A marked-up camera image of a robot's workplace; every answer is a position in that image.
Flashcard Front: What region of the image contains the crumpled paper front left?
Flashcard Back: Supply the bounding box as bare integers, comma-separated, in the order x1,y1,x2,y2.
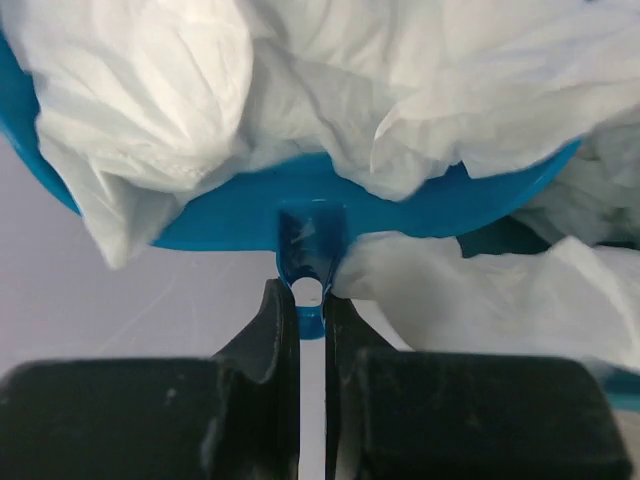
333,116,639,370

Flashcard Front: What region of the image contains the blue dustpan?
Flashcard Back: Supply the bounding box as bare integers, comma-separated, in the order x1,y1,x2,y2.
0,34,584,342

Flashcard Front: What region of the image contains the crumpled paper far right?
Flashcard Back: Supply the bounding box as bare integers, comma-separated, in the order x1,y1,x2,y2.
239,0,640,204

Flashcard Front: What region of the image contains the crumpled paper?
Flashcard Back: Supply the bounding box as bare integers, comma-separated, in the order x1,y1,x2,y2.
239,0,640,204
333,116,639,370
1,1,282,269

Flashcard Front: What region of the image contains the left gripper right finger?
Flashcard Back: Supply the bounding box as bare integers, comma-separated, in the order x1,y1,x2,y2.
323,296,635,479

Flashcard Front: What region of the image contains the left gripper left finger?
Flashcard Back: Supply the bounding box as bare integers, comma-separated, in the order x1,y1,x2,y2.
1,279,300,479

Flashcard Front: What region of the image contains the crumpled paper far left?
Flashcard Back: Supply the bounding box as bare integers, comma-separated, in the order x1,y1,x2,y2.
1,1,282,269

